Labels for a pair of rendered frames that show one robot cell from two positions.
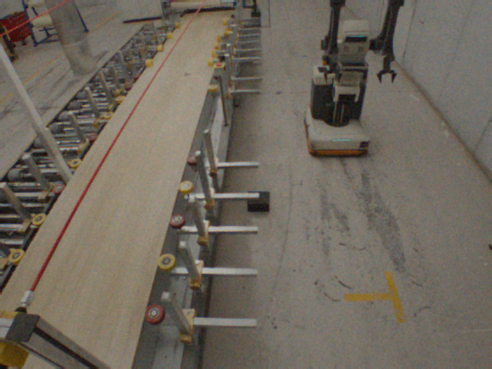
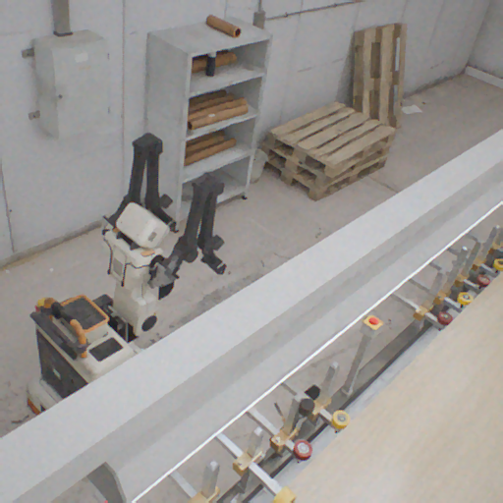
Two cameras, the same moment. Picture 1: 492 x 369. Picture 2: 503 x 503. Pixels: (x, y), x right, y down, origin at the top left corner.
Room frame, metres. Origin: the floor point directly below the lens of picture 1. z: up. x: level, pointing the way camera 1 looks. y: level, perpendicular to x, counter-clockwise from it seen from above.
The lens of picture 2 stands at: (4.19, 0.59, 3.03)
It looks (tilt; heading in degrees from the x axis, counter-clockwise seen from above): 38 degrees down; 211
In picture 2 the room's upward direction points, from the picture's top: 10 degrees clockwise
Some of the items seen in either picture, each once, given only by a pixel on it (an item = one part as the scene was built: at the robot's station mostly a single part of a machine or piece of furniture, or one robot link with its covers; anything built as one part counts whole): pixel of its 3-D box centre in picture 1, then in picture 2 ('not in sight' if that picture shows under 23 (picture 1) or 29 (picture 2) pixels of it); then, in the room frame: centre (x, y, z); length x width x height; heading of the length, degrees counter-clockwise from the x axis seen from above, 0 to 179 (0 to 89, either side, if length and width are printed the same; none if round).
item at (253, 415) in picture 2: (239, 80); (266, 426); (2.75, -0.03, 0.84); 0.43 x 0.03 x 0.04; 84
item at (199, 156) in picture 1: (206, 186); (451, 278); (1.22, 0.22, 0.94); 0.04 x 0.04 x 0.48; 84
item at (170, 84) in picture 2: not in sight; (203, 127); (0.71, -2.14, 0.78); 0.90 x 0.45 x 1.55; 174
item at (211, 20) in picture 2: not in sight; (223, 26); (0.60, -2.14, 1.59); 0.30 x 0.08 x 0.08; 84
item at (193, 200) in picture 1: (201, 230); (466, 270); (0.97, 0.25, 0.87); 0.04 x 0.04 x 0.48; 84
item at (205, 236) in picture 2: (335, 26); (208, 214); (2.35, -0.78, 1.40); 0.11 x 0.06 x 0.43; 84
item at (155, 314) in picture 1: (157, 317); not in sight; (0.53, 0.43, 0.85); 0.08 x 0.08 x 0.11
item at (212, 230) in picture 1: (216, 230); (450, 273); (1.01, 0.18, 0.81); 0.43 x 0.03 x 0.04; 84
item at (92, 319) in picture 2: not in sight; (83, 319); (2.89, -1.06, 0.87); 0.23 x 0.15 x 0.11; 83
